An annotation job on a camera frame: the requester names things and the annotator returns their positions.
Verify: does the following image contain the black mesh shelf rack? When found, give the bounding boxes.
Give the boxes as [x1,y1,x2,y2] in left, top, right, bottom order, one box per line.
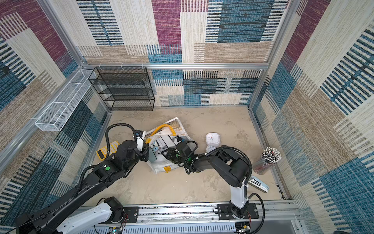
[88,66,155,111]

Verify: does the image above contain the yellow calculator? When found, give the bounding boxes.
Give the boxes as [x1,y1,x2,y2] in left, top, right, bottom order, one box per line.
[96,141,119,161]

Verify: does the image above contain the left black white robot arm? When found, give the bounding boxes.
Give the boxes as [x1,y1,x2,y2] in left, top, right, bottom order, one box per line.
[14,123,149,234]

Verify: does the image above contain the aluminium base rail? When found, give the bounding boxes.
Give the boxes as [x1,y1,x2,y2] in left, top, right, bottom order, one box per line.
[56,200,308,234]

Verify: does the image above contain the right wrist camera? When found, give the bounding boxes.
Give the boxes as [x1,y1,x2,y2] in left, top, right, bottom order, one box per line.
[177,136,187,144]

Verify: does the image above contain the white canvas tote bag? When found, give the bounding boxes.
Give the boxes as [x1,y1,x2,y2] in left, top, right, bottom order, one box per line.
[145,117,192,174]

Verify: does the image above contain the small white gadget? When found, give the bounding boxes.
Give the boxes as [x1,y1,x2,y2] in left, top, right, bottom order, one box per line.
[206,145,216,153]

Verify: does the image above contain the white square alarm clock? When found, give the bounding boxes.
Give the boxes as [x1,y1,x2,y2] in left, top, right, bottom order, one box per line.
[206,133,221,147]

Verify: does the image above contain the white box in bag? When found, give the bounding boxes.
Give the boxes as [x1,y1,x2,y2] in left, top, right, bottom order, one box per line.
[155,135,175,150]

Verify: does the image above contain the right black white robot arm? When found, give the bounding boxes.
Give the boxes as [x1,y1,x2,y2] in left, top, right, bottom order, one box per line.
[159,140,254,219]

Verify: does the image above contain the white wire mesh basket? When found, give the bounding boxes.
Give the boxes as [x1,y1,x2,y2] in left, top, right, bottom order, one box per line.
[35,69,93,132]

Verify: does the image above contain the grey white device in bag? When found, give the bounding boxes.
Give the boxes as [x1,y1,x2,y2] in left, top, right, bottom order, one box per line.
[149,148,157,163]

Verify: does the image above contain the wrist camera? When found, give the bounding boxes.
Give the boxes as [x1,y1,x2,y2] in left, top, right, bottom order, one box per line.
[135,130,146,152]
[177,136,187,144]

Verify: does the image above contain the cup of pencils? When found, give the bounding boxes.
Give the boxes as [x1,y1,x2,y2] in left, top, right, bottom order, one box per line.
[253,147,282,175]

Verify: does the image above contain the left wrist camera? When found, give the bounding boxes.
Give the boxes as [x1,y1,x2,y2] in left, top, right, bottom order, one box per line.
[135,130,146,152]

